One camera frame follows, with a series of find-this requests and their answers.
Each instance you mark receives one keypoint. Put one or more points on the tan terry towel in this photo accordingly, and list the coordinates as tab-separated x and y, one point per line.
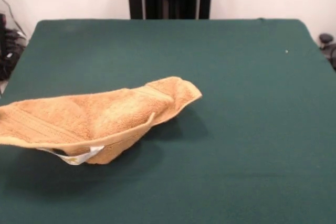
105	113

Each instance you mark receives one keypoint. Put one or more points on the dark green table cloth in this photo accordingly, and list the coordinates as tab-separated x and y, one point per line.
236	129

